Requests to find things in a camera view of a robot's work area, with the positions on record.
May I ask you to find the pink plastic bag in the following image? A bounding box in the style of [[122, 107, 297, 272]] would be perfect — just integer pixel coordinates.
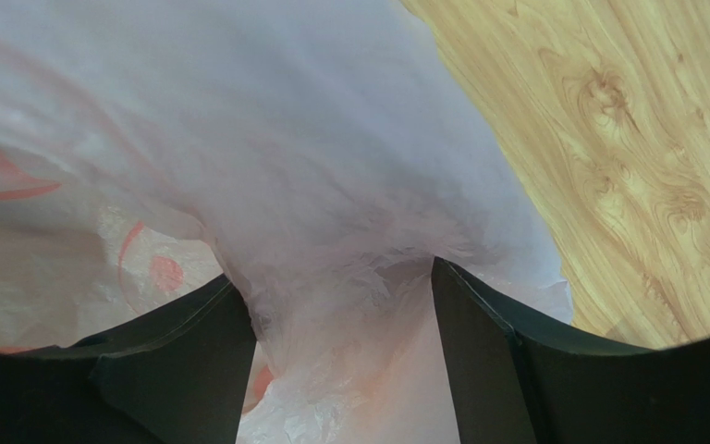
[[0, 1, 573, 443]]

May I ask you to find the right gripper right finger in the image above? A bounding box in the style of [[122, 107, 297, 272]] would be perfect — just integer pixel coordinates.
[[432, 259, 710, 443]]

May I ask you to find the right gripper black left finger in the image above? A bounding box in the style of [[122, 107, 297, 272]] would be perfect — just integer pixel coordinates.
[[0, 277, 256, 443]]

